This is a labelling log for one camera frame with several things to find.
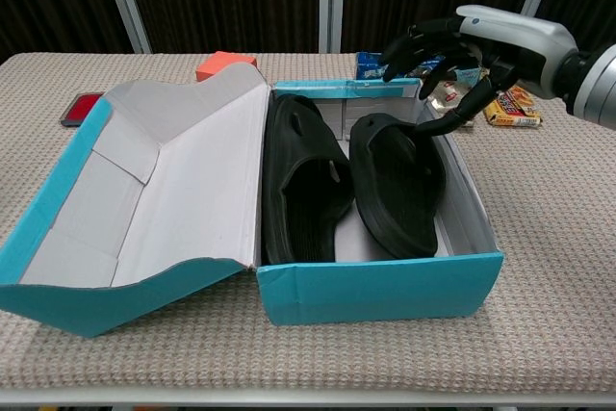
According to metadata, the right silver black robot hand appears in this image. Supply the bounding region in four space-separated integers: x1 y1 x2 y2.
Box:
380 4 581 136

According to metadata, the black rubber slipper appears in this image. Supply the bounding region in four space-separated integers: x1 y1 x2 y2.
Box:
262 92 355 266
348 112 448 261

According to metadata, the blue snack package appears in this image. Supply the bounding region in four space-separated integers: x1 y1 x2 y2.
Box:
355 50 449 80

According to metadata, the light blue shoe box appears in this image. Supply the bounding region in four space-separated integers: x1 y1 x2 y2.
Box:
0 62 505 339

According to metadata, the orange cube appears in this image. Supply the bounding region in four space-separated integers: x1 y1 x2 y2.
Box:
195 50 258 83

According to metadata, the beige cloth-covered table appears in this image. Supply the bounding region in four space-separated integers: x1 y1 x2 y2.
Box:
0 52 616 393

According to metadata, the yellow snack packet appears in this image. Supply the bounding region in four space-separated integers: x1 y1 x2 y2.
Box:
483 84 543 129

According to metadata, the silver red snack packet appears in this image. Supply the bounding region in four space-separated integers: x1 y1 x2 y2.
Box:
427 76 475 129

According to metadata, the red flat stamp pad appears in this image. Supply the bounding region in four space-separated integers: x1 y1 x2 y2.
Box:
60 91 105 129

